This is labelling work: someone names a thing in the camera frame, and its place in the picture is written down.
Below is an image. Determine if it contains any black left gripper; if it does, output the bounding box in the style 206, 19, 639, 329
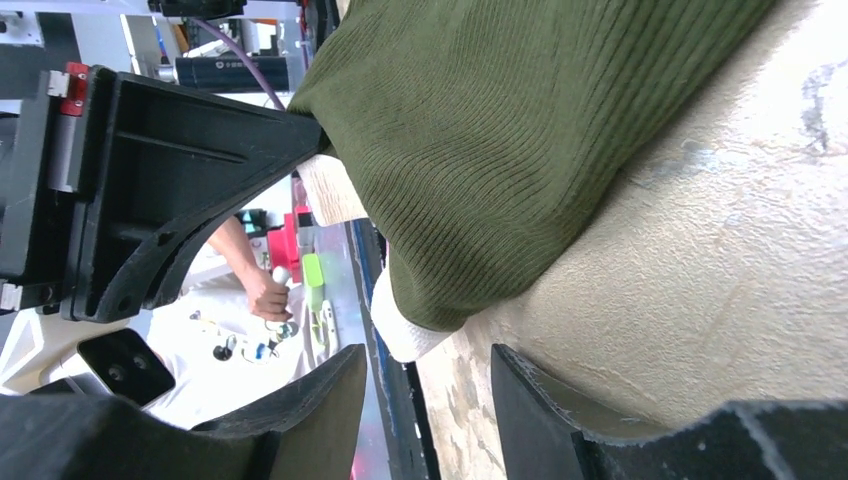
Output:
1, 62, 323, 323

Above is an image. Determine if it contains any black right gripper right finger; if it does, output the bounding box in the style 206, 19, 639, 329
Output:
490, 344, 847, 479

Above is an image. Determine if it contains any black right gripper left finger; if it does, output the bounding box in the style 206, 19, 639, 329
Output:
1, 344, 367, 479

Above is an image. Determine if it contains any olive green underwear cream waistband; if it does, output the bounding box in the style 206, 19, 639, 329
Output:
288, 1, 771, 363

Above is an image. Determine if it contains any background person forearm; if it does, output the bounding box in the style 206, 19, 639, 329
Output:
207, 216, 259, 280

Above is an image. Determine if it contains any background person hand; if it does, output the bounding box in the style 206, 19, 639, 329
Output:
236, 267, 292, 322

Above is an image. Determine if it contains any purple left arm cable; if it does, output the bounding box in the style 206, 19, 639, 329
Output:
188, 16, 287, 113

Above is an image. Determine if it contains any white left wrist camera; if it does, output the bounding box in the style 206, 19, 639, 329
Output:
1, 309, 176, 408

